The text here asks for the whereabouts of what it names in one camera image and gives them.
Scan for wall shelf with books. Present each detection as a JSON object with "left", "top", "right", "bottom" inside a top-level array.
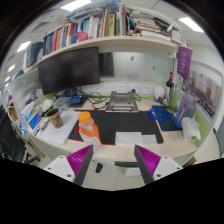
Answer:
[{"left": 24, "top": 3, "right": 188, "bottom": 71}]

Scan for dark blue mouse pad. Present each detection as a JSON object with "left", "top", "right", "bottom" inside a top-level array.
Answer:
[{"left": 151, "top": 105, "right": 183, "bottom": 132}]

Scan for black desk mat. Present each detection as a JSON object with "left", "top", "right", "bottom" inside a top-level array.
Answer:
[{"left": 68, "top": 109, "right": 165, "bottom": 146}]

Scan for tissue box with white tissue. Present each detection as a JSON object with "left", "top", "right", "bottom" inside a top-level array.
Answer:
[{"left": 19, "top": 101, "right": 36, "bottom": 123}]

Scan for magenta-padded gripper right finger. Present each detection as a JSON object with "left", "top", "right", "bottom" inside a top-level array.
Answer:
[{"left": 133, "top": 144, "right": 184, "bottom": 186}]

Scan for white wall sockets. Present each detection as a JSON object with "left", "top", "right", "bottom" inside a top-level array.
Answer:
[{"left": 114, "top": 83, "right": 154, "bottom": 95}]

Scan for blue coiled cable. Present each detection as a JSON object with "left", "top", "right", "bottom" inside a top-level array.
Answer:
[{"left": 148, "top": 106, "right": 171, "bottom": 123}]

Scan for photo collage on partition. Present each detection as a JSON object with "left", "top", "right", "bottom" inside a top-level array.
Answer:
[{"left": 186, "top": 69, "right": 218, "bottom": 118}]

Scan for white plastic jar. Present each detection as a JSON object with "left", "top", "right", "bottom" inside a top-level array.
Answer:
[{"left": 153, "top": 85, "right": 167, "bottom": 103}]

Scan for floral ceramic mug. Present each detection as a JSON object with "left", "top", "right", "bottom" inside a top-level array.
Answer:
[{"left": 46, "top": 108, "right": 64, "bottom": 130}]

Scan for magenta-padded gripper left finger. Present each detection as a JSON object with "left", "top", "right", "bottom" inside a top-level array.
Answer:
[{"left": 43, "top": 144, "right": 95, "bottom": 187}]

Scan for black monitor cables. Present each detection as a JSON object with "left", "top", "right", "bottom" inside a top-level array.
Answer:
[{"left": 76, "top": 87, "right": 109, "bottom": 110}]

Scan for grey metal laptop stand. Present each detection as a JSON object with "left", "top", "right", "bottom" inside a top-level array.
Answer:
[{"left": 105, "top": 90, "right": 140, "bottom": 114}]

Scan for crumpled white tissue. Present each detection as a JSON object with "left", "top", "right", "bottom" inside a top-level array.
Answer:
[{"left": 180, "top": 116, "right": 202, "bottom": 142}]

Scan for clear plastic box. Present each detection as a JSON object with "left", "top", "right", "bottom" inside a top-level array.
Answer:
[{"left": 53, "top": 96, "right": 73, "bottom": 109}]

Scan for white folded paper towels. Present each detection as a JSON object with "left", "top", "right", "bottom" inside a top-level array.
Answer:
[{"left": 34, "top": 98, "right": 54, "bottom": 116}]

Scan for white handwritten paper sheet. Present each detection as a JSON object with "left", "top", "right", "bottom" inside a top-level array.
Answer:
[{"left": 39, "top": 110, "right": 81, "bottom": 145}]

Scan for purple translucent water bottle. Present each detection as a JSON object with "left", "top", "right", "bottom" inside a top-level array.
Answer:
[{"left": 173, "top": 93, "right": 199, "bottom": 129}]

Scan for dark wine bottle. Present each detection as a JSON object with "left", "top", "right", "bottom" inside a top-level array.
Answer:
[{"left": 165, "top": 71, "right": 175, "bottom": 98}]

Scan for black office chair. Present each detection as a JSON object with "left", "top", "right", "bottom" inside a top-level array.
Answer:
[{"left": 0, "top": 106, "right": 41, "bottom": 164}]

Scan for orange-capped drink bottle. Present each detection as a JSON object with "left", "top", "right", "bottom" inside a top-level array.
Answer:
[{"left": 77, "top": 111, "right": 103, "bottom": 155}]

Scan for black computer monitor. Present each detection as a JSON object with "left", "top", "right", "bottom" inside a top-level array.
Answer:
[{"left": 37, "top": 46, "right": 102, "bottom": 96}]

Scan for purple hanging banner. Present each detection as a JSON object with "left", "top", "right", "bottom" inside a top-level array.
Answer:
[{"left": 176, "top": 45, "right": 194, "bottom": 81}]

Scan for blue tissue pack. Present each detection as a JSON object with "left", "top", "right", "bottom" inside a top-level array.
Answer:
[{"left": 28, "top": 112, "right": 43, "bottom": 131}]

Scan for small blue box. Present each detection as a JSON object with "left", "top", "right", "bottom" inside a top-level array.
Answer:
[{"left": 68, "top": 95, "right": 84, "bottom": 106}]

